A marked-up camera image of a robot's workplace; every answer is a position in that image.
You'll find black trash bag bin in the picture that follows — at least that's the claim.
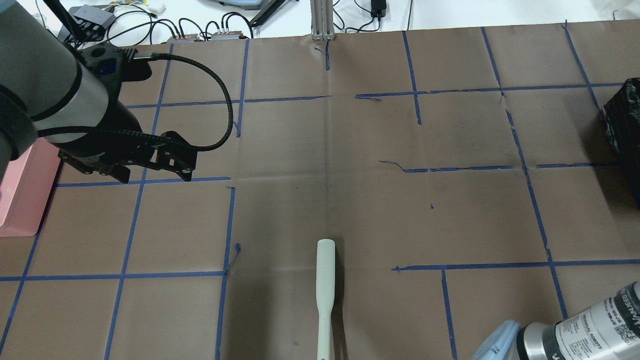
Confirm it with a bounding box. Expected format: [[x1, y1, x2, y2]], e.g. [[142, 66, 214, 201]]
[[601, 77, 640, 205]]

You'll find pink plastic bin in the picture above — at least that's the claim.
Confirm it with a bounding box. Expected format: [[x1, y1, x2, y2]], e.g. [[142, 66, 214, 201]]
[[0, 139, 61, 239]]

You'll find aluminium frame post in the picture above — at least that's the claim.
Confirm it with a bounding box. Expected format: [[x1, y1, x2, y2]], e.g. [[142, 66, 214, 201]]
[[310, 0, 336, 41]]

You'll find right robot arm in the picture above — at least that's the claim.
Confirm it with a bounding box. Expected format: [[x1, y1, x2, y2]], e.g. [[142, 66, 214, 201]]
[[471, 281, 640, 360]]

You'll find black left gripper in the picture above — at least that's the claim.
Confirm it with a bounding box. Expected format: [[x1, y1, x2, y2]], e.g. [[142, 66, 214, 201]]
[[57, 44, 198, 183]]

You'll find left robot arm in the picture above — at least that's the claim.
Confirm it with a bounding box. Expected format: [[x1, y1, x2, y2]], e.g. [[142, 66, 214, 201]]
[[1, 0, 197, 183]]

